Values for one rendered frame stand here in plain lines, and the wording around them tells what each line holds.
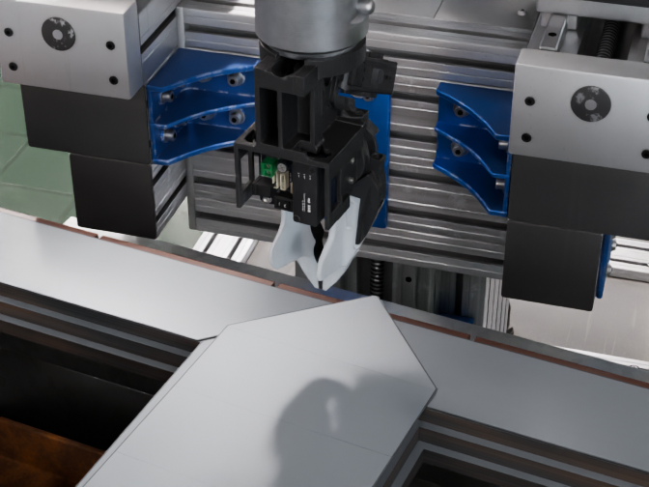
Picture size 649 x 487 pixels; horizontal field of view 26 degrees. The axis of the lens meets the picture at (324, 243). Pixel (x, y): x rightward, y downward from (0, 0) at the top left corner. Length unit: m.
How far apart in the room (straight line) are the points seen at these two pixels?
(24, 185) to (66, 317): 1.84
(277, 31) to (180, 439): 0.31
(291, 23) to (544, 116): 0.39
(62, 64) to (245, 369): 0.42
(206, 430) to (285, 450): 0.06
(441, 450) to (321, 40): 0.33
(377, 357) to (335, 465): 0.12
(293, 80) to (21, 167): 2.19
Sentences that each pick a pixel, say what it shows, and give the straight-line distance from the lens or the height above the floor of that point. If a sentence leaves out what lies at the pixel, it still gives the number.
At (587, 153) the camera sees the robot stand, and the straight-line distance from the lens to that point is 1.25.
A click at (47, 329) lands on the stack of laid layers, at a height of 0.83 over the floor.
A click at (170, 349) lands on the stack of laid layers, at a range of 1.13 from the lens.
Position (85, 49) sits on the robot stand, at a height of 0.95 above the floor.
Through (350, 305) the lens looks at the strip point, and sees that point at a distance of 1.14.
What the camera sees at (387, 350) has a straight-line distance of 1.09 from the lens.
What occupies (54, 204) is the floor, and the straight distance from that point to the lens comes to 2.93.
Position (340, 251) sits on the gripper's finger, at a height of 0.96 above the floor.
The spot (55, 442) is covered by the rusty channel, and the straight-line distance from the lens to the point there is 1.24.
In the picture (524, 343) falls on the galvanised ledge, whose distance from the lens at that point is 1.40.
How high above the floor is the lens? 1.53
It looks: 34 degrees down
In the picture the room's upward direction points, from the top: straight up
